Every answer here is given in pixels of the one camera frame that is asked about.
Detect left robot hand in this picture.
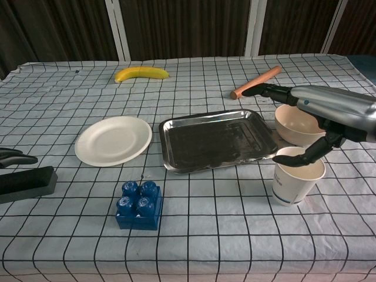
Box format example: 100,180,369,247
0,148,39,170

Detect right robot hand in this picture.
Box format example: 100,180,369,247
242,83,376,169

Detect beige bowl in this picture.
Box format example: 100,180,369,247
274,104,327,147

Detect white paper cup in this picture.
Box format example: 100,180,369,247
271,146,327,207

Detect white round plate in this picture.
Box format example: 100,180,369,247
74,115,153,167

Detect stainless steel tray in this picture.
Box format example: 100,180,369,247
159,109,279,174

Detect black rectangular box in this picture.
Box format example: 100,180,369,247
0,166,58,205

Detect blue table surface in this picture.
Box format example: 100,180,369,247
348,54,376,86

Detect wooden rolling pin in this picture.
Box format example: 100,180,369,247
230,65,282,100

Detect blue building block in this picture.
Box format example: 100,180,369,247
115,180,163,231

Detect yellow banana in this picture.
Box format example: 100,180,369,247
114,66,170,83

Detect grid-patterned tablecloth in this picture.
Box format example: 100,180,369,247
0,53,376,282

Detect white partition frame post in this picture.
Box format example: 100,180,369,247
105,0,132,62
321,0,350,55
244,0,267,57

